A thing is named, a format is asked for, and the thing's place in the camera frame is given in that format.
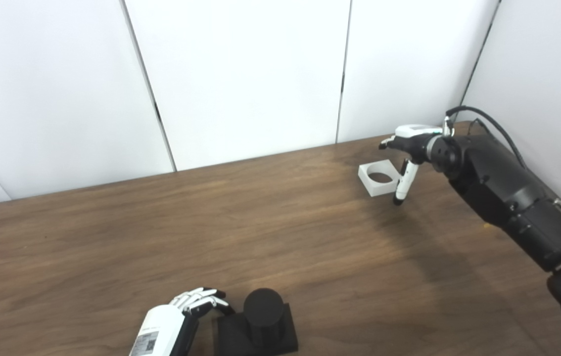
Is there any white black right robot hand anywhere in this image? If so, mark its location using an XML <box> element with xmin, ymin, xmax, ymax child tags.
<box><xmin>378</xmin><ymin>124</ymin><xmax>447</xmax><ymax>206</ymax></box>

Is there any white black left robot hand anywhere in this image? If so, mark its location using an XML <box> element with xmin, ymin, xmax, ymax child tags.
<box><xmin>129</xmin><ymin>287</ymin><xmax>235</xmax><ymax>356</ymax></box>

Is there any white square piece with hole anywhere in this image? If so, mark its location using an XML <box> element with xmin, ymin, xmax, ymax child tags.
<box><xmin>358</xmin><ymin>160</ymin><xmax>404</xmax><ymax>198</ymax></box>

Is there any black peg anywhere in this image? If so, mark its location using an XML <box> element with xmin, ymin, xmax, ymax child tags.
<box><xmin>213</xmin><ymin>288</ymin><xmax>299</xmax><ymax>356</ymax></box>

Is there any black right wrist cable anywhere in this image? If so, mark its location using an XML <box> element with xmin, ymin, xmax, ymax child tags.
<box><xmin>445</xmin><ymin>105</ymin><xmax>528</xmax><ymax>169</ymax></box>

